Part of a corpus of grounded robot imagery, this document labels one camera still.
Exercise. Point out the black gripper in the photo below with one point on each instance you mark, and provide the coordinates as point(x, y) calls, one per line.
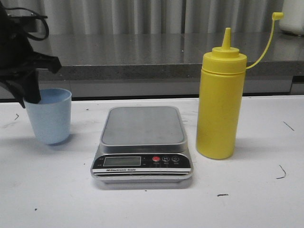
point(16, 54)

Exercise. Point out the light blue plastic cup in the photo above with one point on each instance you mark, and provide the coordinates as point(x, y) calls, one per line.
point(50, 118)

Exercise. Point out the yellow squeeze bottle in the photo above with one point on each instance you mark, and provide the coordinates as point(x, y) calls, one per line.
point(220, 93)

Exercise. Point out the silver electronic kitchen scale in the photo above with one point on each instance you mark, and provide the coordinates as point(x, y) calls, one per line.
point(143, 147)

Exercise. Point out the grey stone counter ledge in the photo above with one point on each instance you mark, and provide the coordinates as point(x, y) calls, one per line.
point(162, 65)

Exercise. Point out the white container in background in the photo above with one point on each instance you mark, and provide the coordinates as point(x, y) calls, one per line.
point(293, 21)

